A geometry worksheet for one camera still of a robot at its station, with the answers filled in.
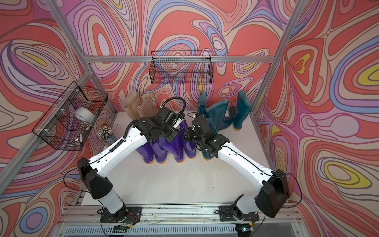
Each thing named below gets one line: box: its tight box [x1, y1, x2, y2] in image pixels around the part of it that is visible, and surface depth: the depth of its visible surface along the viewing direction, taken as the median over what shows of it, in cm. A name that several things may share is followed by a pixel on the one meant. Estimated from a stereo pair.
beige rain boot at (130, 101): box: [121, 91, 142, 121], surface depth 93 cm
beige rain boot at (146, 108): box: [136, 93, 160, 119], surface depth 90 cm
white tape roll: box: [73, 106, 96, 124], surface depth 76 cm
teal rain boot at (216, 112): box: [205, 99, 233, 131], surface depth 90 cm
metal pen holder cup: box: [96, 125, 117, 145], surface depth 86 cm
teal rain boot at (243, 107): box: [232, 90, 253, 131], surface depth 95 cm
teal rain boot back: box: [197, 90, 207, 117], surface depth 90 cm
